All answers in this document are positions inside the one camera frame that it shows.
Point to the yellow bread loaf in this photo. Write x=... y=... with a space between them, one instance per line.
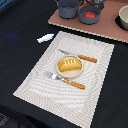
x=70 y=64

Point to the white and blue fish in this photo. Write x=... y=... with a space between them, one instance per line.
x=46 y=37

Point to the red tomato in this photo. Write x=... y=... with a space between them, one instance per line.
x=89 y=15

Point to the grey two-handled pot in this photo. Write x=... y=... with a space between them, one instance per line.
x=68 y=9

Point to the beige round plate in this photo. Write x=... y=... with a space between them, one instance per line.
x=71 y=73

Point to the white woven placemat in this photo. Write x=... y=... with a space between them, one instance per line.
x=73 y=104

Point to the brown stove top board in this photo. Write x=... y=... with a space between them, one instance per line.
x=106 y=26

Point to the beige bowl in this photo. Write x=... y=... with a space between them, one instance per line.
x=123 y=14

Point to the fork with wooden handle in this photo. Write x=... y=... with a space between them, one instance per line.
x=55 y=77

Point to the knife with wooden handle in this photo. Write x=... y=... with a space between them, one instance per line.
x=80 y=56

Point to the grey saucepan with handle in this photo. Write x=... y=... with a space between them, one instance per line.
x=94 y=6

